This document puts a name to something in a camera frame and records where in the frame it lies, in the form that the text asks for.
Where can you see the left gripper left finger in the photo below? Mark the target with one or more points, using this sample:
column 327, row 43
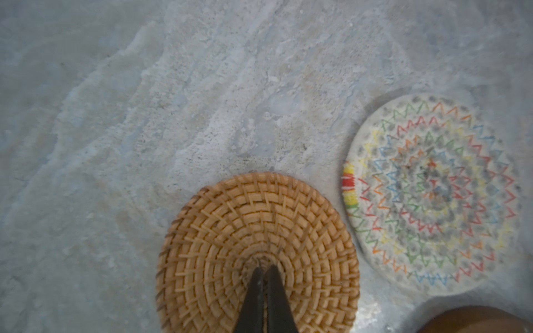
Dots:
column 251, row 316

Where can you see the colourful stitched white coaster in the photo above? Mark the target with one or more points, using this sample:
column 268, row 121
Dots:
column 432, row 195

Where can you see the scratched brown wooden coaster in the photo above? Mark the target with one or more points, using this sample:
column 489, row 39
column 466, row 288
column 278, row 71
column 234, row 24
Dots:
column 473, row 319

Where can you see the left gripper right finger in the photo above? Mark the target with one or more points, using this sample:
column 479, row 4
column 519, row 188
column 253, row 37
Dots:
column 279, row 316

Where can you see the woven rattan coaster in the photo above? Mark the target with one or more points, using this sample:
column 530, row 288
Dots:
column 257, row 220

